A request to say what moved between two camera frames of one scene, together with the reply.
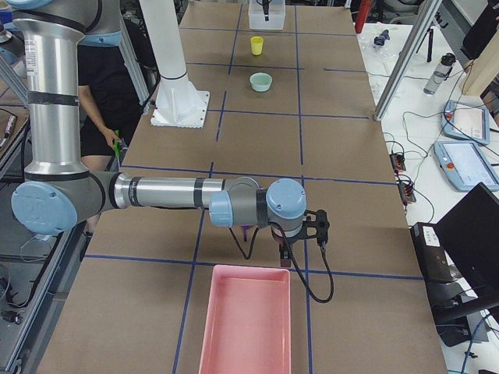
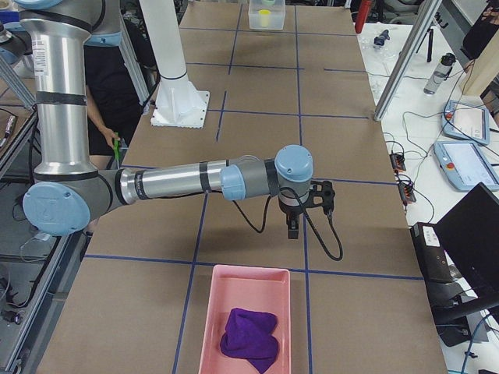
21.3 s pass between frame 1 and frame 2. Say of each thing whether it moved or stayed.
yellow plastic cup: moved
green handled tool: stayed
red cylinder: stayed
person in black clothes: stayed
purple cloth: moved
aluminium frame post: stayed
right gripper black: moved
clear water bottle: stayed
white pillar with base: stayed
